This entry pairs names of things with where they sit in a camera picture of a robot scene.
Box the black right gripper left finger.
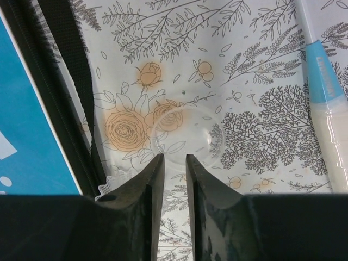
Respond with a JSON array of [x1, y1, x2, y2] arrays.
[[1, 154, 165, 260]]

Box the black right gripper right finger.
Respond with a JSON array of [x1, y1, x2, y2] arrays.
[[186, 154, 347, 260]]

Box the white shuttlecock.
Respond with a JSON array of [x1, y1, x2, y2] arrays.
[[94, 165, 139, 201]]

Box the clear plastic tube lid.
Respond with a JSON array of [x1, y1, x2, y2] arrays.
[[150, 105, 225, 171]]

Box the blue badminton racket cover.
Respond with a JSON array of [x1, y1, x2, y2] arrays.
[[1, 1, 105, 197]]

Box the floral tablecloth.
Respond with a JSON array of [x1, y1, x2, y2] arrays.
[[35, 0, 348, 261]]

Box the blue racket right side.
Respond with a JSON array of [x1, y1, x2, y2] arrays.
[[295, 1, 347, 194]]

